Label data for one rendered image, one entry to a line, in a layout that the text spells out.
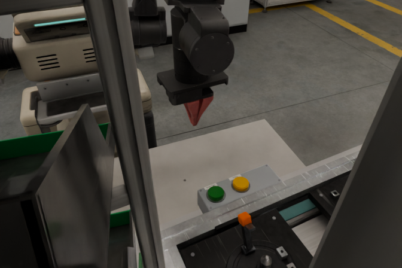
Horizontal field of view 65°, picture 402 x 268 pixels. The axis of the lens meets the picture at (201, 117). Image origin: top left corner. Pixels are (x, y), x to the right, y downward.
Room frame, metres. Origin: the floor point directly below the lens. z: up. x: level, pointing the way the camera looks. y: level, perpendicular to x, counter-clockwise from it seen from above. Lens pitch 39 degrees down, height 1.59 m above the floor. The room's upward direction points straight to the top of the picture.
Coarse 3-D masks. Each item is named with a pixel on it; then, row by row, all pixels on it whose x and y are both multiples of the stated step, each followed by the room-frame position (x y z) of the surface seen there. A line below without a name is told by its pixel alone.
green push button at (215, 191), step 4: (212, 188) 0.50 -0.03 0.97; (216, 188) 0.50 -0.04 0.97; (220, 188) 0.50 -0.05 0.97; (208, 192) 0.49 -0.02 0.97; (212, 192) 0.48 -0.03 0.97; (216, 192) 0.48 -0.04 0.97; (220, 192) 0.48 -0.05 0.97; (208, 196) 0.48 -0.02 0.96; (212, 196) 0.47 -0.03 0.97; (216, 196) 0.47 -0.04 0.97; (220, 196) 0.47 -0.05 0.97; (216, 200) 0.47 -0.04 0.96
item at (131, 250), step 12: (120, 216) 0.26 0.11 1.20; (120, 228) 0.25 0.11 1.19; (132, 228) 0.23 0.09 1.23; (120, 240) 0.22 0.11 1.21; (132, 240) 0.20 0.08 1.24; (108, 252) 0.20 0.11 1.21; (120, 252) 0.20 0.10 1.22; (132, 252) 0.17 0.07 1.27; (108, 264) 0.18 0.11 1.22; (120, 264) 0.18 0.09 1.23; (132, 264) 0.15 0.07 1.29
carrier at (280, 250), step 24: (264, 216) 0.42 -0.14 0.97; (216, 240) 0.36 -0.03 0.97; (240, 240) 0.36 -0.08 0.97; (264, 240) 0.35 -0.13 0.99; (288, 240) 0.36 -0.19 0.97; (192, 264) 0.31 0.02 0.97; (216, 264) 0.31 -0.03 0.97; (240, 264) 0.30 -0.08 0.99; (264, 264) 0.27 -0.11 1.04; (288, 264) 0.29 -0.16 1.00
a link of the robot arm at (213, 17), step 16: (176, 0) 0.42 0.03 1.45; (192, 0) 0.42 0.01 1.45; (208, 0) 0.43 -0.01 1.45; (224, 0) 0.44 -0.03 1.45; (192, 16) 0.38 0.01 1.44; (208, 16) 0.37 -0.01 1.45; (224, 16) 0.37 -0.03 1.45; (192, 32) 0.37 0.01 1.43; (208, 32) 0.35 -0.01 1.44; (224, 32) 0.35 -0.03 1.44; (192, 48) 0.34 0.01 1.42; (208, 48) 0.35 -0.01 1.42; (224, 48) 0.35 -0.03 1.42; (192, 64) 0.34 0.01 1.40; (208, 64) 0.35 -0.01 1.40; (224, 64) 0.35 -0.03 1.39
